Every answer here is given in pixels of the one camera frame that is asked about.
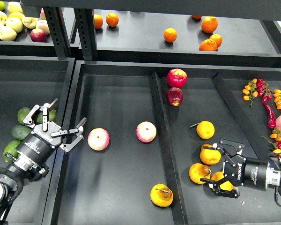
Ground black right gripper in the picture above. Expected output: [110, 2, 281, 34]
[200, 139, 269, 198]

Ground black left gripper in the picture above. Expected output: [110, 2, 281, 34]
[16, 98, 87, 165]

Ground yellow pear with stem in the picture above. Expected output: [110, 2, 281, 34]
[150, 183, 174, 208]

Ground dark green avocado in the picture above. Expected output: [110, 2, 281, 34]
[11, 125, 32, 141]

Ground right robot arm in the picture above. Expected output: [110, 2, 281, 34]
[200, 139, 281, 207]

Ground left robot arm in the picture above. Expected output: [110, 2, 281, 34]
[0, 99, 87, 225]

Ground green avocado top right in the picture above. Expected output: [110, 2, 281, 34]
[37, 109, 58, 124]

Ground yellow pear lower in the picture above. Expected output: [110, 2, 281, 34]
[211, 171, 234, 191]

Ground yellow pear left of pile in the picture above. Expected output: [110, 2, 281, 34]
[189, 163, 211, 184]

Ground green avocado top left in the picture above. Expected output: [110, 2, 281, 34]
[17, 107, 31, 125]

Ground light green avocado bottom left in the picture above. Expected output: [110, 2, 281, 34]
[3, 140, 21, 162]

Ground pale yellow pear front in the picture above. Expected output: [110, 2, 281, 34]
[0, 26, 17, 41]

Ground pale yellow pear middle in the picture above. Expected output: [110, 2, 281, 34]
[5, 17, 23, 33]

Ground pale yellow pear top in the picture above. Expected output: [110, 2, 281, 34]
[7, 1, 23, 14]

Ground black tray divider right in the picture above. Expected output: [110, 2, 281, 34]
[212, 74, 269, 159]

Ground black tray divider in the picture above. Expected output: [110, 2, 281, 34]
[148, 71, 188, 225]
[212, 74, 269, 159]

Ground pink apple left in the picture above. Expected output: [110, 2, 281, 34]
[88, 127, 110, 151]

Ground pink apple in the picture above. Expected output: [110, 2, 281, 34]
[88, 127, 110, 151]
[136, 121, 157, 143]

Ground cherry tomato cluster lower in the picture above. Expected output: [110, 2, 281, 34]
[262, 127, 281, 159]

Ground red chili pepper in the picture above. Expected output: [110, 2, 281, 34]
[262, 96, 276, 129]

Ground black tray divider left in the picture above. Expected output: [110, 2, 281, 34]
[148, 71, 188, 225]

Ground cherry tomato vine upper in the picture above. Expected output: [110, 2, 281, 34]
[242, 78, 272, 107]

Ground pink apple centre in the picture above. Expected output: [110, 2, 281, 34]
[136, 121, 157, 143]

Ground dark red apple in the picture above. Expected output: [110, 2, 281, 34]
[166, 87, 184, 106]

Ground red apple on shelf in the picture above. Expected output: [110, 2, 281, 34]
[30, 28, 47, 43]

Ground bright red apple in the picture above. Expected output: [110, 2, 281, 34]
[167, 68, 188, 88]

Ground pale peach on shelf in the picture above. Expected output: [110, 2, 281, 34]
[36, 19, 50, 35]

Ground pale yellow apple with stem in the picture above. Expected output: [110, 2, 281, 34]
[21, 15, 38, 29]

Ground yellow lemon on shelf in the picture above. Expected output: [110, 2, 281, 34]
[8, 12, 23, 20]

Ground orange on shelf front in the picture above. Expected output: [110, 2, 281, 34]
[199, 39, 218, 51]

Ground orange on shelf right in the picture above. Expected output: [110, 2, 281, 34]
[209, 34, 222, 48]

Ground black shelf post left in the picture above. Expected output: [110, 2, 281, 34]
[43, 7, 71, 58]

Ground black shelf post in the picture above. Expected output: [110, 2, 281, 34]
[74, 8, 98, 61]
[43, 7, 71, 58]

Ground black shelf post right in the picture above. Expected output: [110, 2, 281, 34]
[74, 8, 98, 61]

